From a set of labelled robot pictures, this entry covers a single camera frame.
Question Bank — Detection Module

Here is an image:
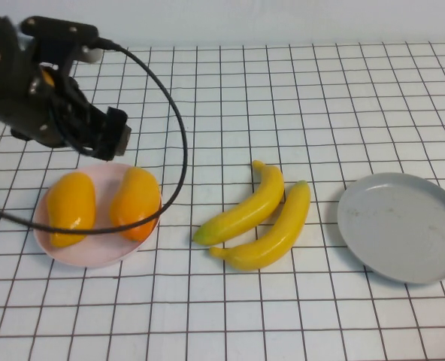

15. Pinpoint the grey round plate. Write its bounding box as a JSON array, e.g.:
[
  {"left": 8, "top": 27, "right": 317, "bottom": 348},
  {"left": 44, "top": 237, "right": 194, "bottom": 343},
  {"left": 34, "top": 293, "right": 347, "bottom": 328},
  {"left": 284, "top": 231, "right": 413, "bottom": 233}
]
[{"left": 337, "top": 171, "right": 445, "bottom": 285}]

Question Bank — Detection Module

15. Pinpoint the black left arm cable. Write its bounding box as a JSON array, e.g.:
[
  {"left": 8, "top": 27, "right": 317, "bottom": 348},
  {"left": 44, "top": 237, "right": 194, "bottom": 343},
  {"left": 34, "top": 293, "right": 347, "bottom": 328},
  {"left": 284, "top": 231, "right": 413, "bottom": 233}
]
[{"left": 0, "top": 37, "right": 188, "bottom": 236}]

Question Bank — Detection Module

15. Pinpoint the pink round plate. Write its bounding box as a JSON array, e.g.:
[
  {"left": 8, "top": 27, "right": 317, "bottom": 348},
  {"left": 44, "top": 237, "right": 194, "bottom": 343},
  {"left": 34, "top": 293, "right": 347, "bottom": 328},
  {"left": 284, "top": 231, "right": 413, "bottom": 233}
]
[{"left": 32, "top": 163, "right": 163, "bottom": 268}]

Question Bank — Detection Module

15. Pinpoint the yellow banana with stem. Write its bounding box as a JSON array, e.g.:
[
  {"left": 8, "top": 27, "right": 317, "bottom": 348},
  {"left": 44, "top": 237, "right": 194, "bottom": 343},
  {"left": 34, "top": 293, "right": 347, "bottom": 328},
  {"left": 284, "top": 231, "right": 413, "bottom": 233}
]
[{"left": 208, "top": 180, "right": 312, "bottom": 272}]

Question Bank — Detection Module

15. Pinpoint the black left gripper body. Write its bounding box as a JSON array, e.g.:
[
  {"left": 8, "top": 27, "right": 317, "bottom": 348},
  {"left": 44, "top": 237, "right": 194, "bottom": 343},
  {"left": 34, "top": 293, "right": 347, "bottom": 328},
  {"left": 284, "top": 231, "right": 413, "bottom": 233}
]
[{"left": 8, "top": 65, "right": 109, "bottom": 157}]

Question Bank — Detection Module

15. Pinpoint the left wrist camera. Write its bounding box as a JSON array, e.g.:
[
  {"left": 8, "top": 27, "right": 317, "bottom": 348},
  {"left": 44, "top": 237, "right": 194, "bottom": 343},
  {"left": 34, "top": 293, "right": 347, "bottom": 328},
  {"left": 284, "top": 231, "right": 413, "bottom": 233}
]
[{"left": 19, "top": 15, "right": 105, "bottom": 63}]

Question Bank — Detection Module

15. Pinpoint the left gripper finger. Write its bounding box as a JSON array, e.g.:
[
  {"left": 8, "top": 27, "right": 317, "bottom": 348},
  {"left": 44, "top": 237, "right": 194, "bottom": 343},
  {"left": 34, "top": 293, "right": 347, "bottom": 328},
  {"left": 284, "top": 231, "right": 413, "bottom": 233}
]
[
  {"left": 107, "top": 107, "right": 129, "bottom": 126},
  {"left": 94, "top": 125, "right": 132, "bottom": 162}
]

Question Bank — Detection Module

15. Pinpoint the orange yellow mango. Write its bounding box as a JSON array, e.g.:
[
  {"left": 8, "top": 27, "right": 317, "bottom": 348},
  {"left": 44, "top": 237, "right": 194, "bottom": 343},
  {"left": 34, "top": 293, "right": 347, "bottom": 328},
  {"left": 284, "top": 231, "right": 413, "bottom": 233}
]
[
  {"left": 45, "top": 171, "right": 97, "bottom": 248},
  {"left": 108, "top": 165, "right": 162, "bottom": 242}
]

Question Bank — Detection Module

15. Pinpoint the white grid tablecloth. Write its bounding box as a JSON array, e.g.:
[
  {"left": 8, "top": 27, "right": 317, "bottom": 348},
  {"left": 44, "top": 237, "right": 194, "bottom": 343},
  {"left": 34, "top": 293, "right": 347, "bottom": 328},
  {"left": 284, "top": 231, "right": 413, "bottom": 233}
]
[{"left": 0, "top": 44, "right": 445, "bottom": 361}]

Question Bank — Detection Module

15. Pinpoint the yellow banana green tip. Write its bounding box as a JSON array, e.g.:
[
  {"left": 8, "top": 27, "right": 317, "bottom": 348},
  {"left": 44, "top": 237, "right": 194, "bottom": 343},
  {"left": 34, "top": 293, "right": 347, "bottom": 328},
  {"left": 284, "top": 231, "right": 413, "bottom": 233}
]
[{"left": 192, "top": 159, "right": 286, "bottom": 247}]

